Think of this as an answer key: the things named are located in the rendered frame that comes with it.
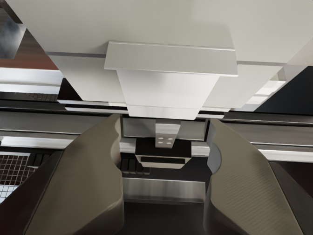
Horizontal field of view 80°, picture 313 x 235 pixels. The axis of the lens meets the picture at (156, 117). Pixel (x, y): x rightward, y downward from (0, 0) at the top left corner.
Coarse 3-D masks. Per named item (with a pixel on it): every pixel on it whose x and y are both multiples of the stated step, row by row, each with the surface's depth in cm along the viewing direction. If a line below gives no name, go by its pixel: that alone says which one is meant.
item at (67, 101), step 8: (64, 80) 23; (64, 88) 22; (72, 88) 22; (64, 96) 22; (72, 96) 22; (72, 104) 24; (80, 104) 24; (88, 104) 22; (96, 104) 22; (104, 104) 22; (112, 112) 24; (120, 112) 24; (128, 112) 24; (200, 112) 24; (208, 112) 24; (216, 112) 24
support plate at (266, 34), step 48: (48, 0) 10; (96, 0) 10; (144, 0) 10; (192, 0) 10; (240, 0) 10; (288, 0) 9; (48, 48) 14; (96, 48) 13; (240, 48) 13; (288, 48) 12; (96, 96) 20; (240, 96) 19
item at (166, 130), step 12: (156, 120) 26; (168, 120) 26; (180, 120) 26; (156, 132) 30; (168, 132) 29; (144, 144) 40; (156, 144) 37; (168, 144) 36; (180, 144) 40; (144, 156) 40; (156, 156) 39; (168, 156) 39; (180, 156) 39; (180, 168) 47
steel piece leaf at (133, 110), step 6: (132, 108) 22; (138, 108) 22; (144, 108) 22; (150, 108) 22; (156, 108) 22; (162, 108) 22; (168, 108) 22; (174, 108) 22; (180, 108) 22; (186, 108) 22; (132, 114) 24; (138, 114) 24; (144, 114) 24; (150, 114) 24; (156, 114) 24; (162, 114) 24; (168, 114) 23; (174, 114) 23; (180, 114) 23; (186, 114) 23; (192, 114) 23
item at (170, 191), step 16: (128, 192) 19; (144, 192) 19; (160, 192) 19; (176, 192) 19; (192, 192) 19; (128, 208) 18; (144, 208) 18; (160, 208) 18; (176, 208) 18; (192, 208) 18; (128, 224) 18; (144, 224) 18; (160, 224) 18; (176, 224) 18; (192, 224) 18
